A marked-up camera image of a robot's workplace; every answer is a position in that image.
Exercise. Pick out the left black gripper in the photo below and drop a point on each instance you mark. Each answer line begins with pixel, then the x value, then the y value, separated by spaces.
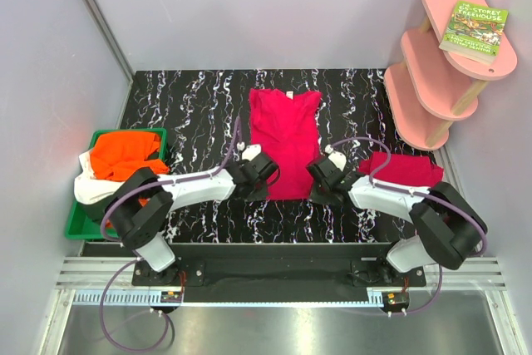
pixel 260 195

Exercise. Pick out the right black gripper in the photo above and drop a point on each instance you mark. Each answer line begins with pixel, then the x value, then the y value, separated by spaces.
pixel 318 199

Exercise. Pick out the magenta t-shirt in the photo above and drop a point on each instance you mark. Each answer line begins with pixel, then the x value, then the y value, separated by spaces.
pixel 286 129

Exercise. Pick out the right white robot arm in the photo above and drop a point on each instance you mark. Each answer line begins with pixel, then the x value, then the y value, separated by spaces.
pixel 448 230

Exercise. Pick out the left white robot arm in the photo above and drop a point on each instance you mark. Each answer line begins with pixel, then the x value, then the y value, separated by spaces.
pixel 139 207

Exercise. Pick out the folded dark pink t-shirt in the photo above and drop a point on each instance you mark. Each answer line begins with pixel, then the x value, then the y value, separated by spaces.
pixel 411 170

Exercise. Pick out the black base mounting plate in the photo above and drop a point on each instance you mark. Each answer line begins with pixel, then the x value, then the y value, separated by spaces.
pixel 201 264

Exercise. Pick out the orange t-shirt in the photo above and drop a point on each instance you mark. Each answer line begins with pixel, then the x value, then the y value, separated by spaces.
pixel 117 156

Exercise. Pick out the pink three-tier shelf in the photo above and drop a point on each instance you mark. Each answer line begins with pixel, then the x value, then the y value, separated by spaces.
pixel 431 89

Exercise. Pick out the white t-shirt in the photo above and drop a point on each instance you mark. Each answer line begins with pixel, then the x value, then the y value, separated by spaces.
pixel 87 188

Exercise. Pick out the green plastic basket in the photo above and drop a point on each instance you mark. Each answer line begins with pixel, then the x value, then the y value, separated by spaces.
pixel 80 225

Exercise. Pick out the green storey treehouse book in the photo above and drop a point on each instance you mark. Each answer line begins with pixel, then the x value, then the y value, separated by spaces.
pixel 474 31

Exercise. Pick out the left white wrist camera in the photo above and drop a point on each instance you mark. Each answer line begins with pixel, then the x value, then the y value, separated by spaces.
pixel 248 152

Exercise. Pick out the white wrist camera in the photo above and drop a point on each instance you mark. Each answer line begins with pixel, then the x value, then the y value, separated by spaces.
pixel 248 152
pixel 336 157

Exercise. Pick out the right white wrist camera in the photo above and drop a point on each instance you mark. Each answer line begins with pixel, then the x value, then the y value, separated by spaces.
pixel 336 157

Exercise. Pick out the aluminium rail frame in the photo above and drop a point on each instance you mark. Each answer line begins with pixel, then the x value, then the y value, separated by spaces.
pixel 109 281

